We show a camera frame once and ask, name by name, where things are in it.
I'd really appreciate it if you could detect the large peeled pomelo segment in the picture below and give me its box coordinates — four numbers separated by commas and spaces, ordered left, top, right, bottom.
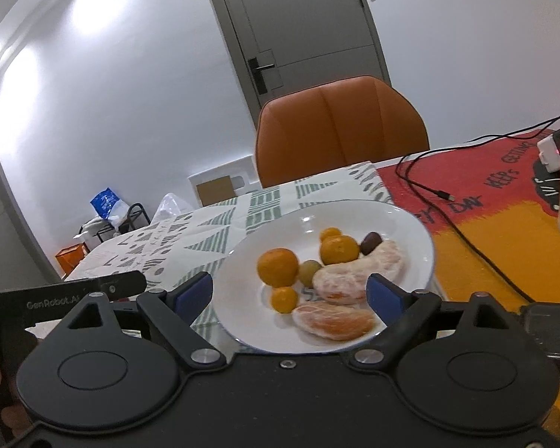
312, 240, 407, 305

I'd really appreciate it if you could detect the small peeled pomelo segment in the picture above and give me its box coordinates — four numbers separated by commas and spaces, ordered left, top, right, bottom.
291, 301, 376, 341

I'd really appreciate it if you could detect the medium orange mandarin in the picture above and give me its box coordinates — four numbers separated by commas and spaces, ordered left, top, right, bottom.
320, 236, 360, 265

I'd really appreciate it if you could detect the green-yellow small fruit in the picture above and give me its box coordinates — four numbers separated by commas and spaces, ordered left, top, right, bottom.
298, 260, 323, 288

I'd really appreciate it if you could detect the small orange kumquat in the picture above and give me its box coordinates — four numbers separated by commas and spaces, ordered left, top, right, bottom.
270, 287, 299, 314
320, 228, 342, 243

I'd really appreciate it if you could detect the large orange mandarin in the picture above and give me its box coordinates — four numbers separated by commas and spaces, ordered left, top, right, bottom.
257, 248, 299, 287

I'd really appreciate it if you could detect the left hand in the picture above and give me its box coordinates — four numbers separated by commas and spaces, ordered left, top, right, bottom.
0, 330, 38, 442

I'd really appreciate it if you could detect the patterned white tablecloth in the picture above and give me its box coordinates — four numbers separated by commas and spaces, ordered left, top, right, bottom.
70, 162, 435, 354

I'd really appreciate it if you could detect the white ceramic plate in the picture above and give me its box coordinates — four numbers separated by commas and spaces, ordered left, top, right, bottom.
213, 200, 435, 354

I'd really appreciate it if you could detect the orange box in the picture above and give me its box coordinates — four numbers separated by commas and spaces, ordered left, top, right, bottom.
55, 244, 88, 277

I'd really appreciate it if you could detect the black metal shelf rack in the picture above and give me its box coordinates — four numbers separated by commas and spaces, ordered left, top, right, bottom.
74, 202, 152, 244

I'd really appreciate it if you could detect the white plastic bag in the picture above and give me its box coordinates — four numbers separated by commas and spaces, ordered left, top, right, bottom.
152, 193, 194, 223

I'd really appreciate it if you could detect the blue plastic bag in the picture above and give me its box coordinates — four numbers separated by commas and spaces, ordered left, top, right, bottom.
90, 188, 129, 228

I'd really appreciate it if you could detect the brown cardboard piece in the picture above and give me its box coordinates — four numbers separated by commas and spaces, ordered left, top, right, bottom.
196, 175, 236, 206

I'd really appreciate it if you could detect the red orange table mat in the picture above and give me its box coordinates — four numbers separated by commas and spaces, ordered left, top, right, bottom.
376, 120, 560, 439

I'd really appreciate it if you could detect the white foam packaging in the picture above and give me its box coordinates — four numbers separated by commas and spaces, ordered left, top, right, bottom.
189, 155, 262, 206

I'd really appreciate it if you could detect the orange leather chair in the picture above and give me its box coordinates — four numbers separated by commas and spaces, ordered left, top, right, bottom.
255, 76, 430, 187

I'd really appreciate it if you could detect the white power adapter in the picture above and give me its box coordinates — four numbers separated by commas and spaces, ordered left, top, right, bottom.
537, 134, 560, 173

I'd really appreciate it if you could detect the black usb cable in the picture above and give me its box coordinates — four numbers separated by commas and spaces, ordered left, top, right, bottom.
395, 101, 560, 305

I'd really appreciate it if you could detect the grey door with handle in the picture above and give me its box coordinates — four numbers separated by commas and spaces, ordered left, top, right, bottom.
210, 0, 390, 119

